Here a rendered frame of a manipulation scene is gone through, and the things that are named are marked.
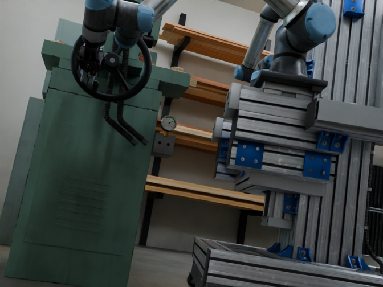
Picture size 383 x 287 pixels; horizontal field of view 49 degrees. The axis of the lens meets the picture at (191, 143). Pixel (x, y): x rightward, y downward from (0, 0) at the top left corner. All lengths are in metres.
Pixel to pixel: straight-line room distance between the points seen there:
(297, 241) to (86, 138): 0.88
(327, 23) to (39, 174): 1.14
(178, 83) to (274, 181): 0.58
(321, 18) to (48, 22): 3.35
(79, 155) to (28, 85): 2.62
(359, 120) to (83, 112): 1.00
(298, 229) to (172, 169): 2.77
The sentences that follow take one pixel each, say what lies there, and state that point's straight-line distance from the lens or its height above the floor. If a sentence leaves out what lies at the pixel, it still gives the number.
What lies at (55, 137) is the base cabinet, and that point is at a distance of 1.69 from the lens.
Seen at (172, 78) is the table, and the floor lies 0.86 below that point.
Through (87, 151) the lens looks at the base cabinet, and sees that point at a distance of 1.68.
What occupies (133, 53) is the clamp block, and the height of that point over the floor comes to 0.89.
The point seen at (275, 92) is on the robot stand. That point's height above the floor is 0.76.
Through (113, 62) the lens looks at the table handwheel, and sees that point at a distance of 1.55.
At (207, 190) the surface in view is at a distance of 3.83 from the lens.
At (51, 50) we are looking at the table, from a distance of 1.78.
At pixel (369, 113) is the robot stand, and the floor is 0.71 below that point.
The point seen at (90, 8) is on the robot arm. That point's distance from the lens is 1.25.
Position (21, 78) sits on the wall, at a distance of 4.26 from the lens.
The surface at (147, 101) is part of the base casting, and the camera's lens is 1.73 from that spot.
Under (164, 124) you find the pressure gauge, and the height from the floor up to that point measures 0.65.
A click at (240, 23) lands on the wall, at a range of 4.89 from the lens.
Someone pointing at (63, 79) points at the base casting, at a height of 0.76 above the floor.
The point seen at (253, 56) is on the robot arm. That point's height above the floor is 1.18.
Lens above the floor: 0.30
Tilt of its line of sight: 10 degrees up
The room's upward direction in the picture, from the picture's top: 9 degrees clockwise
